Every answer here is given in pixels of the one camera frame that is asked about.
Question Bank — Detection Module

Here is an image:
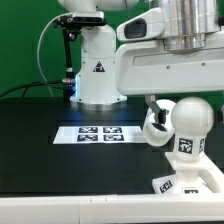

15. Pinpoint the white right table rail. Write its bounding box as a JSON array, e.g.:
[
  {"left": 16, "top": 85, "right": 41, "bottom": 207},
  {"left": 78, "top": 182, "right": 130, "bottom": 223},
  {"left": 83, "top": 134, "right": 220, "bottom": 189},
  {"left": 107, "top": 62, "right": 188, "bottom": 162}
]
[{"left": 203, "top": 159, "right": 224, "bottom": 194}]

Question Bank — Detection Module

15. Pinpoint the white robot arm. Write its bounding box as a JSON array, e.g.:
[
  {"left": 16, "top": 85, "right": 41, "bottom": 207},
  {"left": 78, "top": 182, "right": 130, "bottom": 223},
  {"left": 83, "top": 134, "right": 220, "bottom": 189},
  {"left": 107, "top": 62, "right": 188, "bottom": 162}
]
[{"left": 58, "top": 0, "right": 224, "bottom": 111}]

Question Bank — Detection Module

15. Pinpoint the black camera stand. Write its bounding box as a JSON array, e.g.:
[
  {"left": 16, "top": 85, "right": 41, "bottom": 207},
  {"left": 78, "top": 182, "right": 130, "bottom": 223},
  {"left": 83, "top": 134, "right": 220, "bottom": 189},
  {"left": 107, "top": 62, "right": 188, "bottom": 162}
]
[{"left": 52, "top": 11, "right": 108, "bottom": 98}]

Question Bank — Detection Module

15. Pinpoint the white lamp hood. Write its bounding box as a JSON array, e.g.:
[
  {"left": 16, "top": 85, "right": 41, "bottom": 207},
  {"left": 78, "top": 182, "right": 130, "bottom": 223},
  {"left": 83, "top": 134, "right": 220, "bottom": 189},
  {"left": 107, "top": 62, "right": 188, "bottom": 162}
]
[{"left": 142, "top": 99, "right": 175, "bottom": 147}]

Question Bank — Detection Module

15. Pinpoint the grey cable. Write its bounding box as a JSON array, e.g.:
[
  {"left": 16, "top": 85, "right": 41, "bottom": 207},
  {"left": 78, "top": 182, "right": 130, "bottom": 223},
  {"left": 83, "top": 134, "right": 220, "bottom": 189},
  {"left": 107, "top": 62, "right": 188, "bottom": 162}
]
[{"left": 36, "top": 12, "right": 73, "bottom": 98}]

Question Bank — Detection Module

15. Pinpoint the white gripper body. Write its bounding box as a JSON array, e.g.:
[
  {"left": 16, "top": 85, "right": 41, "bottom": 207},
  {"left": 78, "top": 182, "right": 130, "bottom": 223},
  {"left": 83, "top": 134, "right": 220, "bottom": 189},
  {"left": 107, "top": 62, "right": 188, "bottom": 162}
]
[{"left": 115, "top": 33, "right": 224, "bottom": 95}]

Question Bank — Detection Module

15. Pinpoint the marker tag sheet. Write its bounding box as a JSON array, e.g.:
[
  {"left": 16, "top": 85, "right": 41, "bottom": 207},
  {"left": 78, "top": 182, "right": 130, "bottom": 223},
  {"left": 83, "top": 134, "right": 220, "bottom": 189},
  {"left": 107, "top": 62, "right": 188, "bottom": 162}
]
[{"left": 53, "top": 126, "right": 145, "bottom": 144}]

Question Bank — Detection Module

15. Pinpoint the white lamp base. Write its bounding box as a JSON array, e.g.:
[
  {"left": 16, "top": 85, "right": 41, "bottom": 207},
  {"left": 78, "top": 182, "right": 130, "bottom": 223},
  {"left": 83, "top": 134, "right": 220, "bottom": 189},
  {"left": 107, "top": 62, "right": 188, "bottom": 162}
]
[{"left": 152, "top": 152, "right": 213, "bottom": 194}]

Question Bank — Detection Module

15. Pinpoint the white lamp bulb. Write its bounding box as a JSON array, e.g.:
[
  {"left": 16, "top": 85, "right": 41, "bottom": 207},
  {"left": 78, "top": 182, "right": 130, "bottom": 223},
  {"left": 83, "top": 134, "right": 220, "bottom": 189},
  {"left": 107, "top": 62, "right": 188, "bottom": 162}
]
[{"left": 171, "top": 97, "right": 214, "bottom": 161}]

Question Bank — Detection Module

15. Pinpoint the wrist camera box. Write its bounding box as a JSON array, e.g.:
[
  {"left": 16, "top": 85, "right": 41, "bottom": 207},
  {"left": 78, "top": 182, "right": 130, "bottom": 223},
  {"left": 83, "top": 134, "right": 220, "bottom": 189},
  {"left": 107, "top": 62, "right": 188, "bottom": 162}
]
[{"left": 116, "top": 7, "right": 165, "bottom": 42}]

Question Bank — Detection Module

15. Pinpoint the black cable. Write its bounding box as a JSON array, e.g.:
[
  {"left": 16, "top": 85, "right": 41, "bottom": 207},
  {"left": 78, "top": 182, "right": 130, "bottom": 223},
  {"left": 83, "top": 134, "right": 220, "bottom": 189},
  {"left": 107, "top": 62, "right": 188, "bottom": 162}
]
[{"left": 0, "top": 79, "right": 68, "bottom": 100}]

